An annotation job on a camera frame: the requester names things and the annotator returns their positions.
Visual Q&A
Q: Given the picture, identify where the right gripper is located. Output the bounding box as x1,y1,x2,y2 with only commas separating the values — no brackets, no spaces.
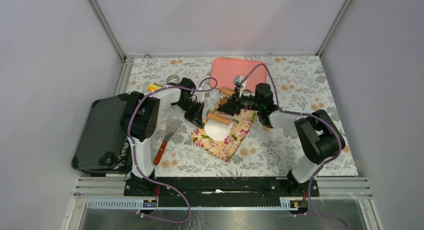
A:
217,87,262,117

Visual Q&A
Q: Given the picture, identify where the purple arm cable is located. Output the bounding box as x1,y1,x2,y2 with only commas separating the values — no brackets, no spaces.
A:
240,63,349,229
127,76,220,225

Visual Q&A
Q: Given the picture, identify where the floral cutting board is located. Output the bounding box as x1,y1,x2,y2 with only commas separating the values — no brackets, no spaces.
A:
191,103,257,162

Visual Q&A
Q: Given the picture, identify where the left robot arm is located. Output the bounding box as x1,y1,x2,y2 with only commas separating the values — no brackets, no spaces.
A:
122,77,215,196

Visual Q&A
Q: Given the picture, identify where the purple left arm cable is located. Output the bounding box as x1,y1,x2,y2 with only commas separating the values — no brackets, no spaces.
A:
127,76,220,225

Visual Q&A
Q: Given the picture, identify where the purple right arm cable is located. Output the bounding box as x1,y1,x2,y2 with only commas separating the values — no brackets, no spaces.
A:
240,63,349,229

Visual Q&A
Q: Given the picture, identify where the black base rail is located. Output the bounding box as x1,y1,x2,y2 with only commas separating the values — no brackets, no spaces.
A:
123,176,320,208

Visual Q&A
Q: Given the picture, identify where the white dough ball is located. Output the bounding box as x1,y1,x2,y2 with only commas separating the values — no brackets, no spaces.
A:
204,119,233,142

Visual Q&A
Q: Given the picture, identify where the wooden double-ended roller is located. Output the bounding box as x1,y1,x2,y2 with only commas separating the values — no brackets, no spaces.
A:
206,87,236,126

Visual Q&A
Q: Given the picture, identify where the orange green toy block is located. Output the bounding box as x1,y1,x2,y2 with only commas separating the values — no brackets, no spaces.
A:
147,83,164,92

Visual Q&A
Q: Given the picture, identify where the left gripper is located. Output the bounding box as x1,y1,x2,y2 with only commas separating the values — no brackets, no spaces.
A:
175,98,205,129

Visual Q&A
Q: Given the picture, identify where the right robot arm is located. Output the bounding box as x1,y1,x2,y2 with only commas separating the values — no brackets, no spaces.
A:
218,83,346,196

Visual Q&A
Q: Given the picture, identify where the metal scraper red handle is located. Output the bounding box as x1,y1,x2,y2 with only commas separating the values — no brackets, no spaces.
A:
153,118,183,166

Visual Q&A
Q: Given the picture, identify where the pink plastic tray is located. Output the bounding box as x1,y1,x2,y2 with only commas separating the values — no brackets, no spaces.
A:
210,57,267,93

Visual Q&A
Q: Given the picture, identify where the black case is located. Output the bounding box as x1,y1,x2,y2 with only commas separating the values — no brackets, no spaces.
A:
71,93,132,175

